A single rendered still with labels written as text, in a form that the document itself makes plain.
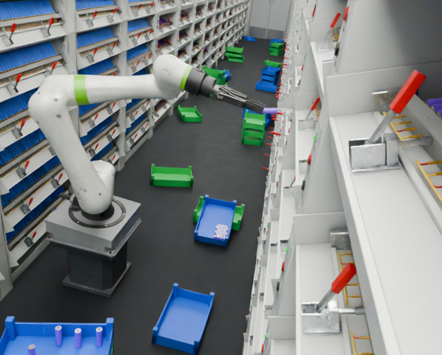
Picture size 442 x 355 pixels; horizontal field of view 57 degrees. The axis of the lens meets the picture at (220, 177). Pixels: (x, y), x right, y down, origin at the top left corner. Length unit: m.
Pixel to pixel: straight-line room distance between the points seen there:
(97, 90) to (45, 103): 0.22
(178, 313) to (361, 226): 1.74
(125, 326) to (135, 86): 1.03
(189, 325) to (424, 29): 1.65
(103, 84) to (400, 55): 1.27
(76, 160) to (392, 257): 1.41
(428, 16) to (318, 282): 0.34
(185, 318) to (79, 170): 0.84
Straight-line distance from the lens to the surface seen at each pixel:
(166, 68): 1.50
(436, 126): 0.41
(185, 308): 2.02
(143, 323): 1.96
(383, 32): 0.53
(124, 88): 1.63
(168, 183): 2.96
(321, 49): 1.04
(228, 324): 1.99
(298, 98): 1.25
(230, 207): 2.60
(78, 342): 1.34
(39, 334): 1.40
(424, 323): 0.23
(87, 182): 1.63
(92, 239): 1.85
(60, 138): 1.55
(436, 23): 0.54
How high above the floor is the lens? 1.44
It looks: 27 degrees down
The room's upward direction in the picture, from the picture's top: 8 degrees clockwise
